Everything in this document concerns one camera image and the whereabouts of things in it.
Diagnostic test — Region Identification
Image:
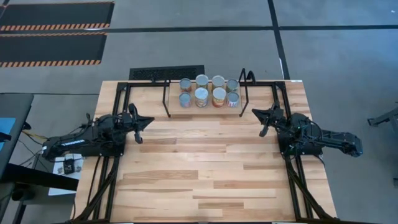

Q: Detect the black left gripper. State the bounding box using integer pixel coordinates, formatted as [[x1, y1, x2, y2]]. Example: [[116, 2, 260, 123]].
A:
[[120, 103, 155, 145]]

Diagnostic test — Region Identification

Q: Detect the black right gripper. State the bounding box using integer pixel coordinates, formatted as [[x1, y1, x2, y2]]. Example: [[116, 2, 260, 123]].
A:
[[251, 101, 286, 138]]

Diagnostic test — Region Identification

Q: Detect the short red can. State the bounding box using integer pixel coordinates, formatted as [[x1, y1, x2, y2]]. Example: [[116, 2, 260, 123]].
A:
[[226, 91, 240, 108]]

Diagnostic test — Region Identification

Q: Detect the short green polka-dot can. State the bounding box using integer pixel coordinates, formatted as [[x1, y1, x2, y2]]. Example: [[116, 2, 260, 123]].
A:
[[226, 78, 239, 93]]

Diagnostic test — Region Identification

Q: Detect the short teal pink striped can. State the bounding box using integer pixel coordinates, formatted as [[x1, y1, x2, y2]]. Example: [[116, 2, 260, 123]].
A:
[[178, 92, 192, 109]]

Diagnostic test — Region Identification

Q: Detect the tall red Corn can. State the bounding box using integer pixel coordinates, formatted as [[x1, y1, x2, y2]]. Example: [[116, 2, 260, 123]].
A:
[[211, 86, 227, 108]]

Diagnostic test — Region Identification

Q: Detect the tall orange corn can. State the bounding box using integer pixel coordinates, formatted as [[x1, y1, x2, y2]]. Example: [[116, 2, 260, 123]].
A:
[[211, 75, 226, 90]]

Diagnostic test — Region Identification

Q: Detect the short can with oranges print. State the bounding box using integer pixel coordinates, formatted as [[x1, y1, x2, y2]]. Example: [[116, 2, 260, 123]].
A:
[[179, 77, 193, 93]]

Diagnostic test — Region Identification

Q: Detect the tall multicoloured can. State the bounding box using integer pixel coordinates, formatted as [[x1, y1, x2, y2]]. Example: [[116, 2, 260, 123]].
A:
[[194, 86, 210, 108]]

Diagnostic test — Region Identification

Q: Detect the tall grey yellow can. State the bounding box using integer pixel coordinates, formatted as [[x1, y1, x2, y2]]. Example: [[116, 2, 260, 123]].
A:
[[195, 73, 210, 90]]

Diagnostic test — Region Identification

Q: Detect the wooden shelf with black frames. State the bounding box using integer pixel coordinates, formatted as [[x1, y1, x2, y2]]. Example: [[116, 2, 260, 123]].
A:
[[161, 67, 256, 119]]

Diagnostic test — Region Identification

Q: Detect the black keyboard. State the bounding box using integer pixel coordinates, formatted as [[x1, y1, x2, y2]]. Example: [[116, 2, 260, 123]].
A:
[[128, 64, 205, 81]]

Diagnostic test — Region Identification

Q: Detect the small black device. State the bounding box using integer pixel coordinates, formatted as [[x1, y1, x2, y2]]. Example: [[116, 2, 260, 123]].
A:
[[63, 157, 76, 175]]

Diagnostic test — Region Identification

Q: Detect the white paper sheet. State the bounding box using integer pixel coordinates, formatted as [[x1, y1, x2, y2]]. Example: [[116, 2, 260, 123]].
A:
[[48, 154, 85, 197]]

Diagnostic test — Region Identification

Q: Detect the black mat with hazard stripes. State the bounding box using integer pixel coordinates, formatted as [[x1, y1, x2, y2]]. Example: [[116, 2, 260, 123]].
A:
[[0, 1, 115, 32], [0, 32, 108, 68]]

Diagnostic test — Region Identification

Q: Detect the black equipment stand base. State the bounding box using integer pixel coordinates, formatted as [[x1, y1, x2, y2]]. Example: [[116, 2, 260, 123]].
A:
[[367, 105, 398, 129]]

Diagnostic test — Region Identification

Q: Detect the dark grey desk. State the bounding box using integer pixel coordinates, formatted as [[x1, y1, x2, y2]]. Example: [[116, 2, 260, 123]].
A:
[[0, 92, 35, 180]]

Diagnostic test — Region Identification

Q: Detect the blue screen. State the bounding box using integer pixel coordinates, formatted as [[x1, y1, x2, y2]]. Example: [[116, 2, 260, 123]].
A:
[[0, 117, 17, 152]]

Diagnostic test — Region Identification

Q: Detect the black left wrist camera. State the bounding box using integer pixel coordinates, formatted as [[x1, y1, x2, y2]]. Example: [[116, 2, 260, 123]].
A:
[[119, 111, 134, 126]]

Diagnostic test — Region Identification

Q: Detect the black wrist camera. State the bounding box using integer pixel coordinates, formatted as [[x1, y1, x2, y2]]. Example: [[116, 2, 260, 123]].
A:
[[273, 112, 289, 128], [119, 111, 134, 126]]

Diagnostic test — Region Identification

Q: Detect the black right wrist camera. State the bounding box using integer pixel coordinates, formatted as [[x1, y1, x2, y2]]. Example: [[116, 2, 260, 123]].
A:
[[273, 112, 289, 128]]

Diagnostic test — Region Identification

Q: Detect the black metal table frame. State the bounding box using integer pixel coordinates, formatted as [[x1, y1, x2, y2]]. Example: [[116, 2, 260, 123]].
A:
[[71, 80, 340, 224]]

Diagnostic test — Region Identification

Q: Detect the yellow cable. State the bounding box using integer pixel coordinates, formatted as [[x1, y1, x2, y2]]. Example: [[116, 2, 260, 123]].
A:
[[22, 129, 48, 141]]

